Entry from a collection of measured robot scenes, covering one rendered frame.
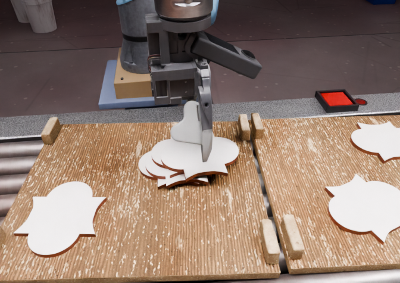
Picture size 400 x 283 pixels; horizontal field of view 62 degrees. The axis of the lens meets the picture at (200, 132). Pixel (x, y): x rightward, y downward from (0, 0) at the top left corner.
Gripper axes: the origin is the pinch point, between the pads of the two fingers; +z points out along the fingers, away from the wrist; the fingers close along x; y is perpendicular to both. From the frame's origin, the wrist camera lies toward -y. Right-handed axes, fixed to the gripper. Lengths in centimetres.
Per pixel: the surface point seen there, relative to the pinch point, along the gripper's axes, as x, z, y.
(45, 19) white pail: -334, 87, 101
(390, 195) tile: 13.3, 7.0, -29.1
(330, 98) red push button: -18.2, 8.5, -35.7
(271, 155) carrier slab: -0.5, 7.9, -13.8
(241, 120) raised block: -9.0, 5.2, -10.3
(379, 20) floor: -300, 101, -271
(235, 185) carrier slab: 5.7, 7.9, -5.1
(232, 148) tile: -0.2, 4.5, -6.0
